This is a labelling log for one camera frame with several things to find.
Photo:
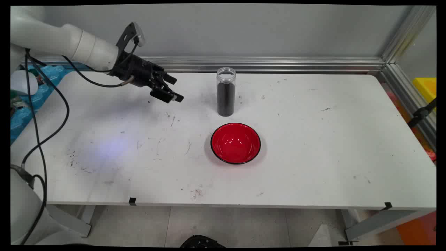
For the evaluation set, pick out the black pole with clamp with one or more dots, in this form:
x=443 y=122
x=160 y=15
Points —
x=420 y=115

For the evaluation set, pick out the small green red item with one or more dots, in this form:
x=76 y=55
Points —
x=35 y=71

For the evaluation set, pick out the long aluminium frame rail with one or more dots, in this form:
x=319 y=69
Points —
x=278 y=64

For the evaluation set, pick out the short aluminium frame rail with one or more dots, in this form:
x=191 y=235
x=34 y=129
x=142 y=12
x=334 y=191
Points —
x=400 y=87

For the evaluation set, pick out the white round bottle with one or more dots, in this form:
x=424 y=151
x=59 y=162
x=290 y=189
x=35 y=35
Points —
x=21 y=83

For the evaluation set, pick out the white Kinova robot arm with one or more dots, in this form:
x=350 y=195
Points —
x=52 y=38

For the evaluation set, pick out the black object on floor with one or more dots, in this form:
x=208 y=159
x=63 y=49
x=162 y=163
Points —
x=202 y=242

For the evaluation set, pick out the aluminium corner post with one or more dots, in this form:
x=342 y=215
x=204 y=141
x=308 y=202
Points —
x=407 y=35

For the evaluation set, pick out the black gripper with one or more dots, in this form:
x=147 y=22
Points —
x=134 y=69

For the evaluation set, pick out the pink object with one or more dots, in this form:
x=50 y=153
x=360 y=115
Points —
x=392 y=97

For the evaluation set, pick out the black tape marker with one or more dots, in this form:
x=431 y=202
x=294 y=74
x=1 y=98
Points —
x=387 y=206
x=132 y=201

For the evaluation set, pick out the blue plastic bag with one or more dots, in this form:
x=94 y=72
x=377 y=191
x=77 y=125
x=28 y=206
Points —
x=48 y=75

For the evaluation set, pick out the grey table leg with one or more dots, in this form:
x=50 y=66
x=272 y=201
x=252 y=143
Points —
x=69 y=219
x=376 y=223

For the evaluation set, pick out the clear jar of black granules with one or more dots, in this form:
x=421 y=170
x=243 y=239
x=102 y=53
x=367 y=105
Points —
x=225 y=101

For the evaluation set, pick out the red bowl with black rim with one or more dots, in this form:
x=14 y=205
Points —
x=235 y=143

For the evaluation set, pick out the yellow plastic box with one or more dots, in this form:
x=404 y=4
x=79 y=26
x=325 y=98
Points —
x=427 y=87

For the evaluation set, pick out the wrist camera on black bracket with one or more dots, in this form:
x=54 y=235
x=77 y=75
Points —
x=127 y=35

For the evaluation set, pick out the orange box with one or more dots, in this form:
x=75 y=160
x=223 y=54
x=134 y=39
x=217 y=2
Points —
x=418 y=230

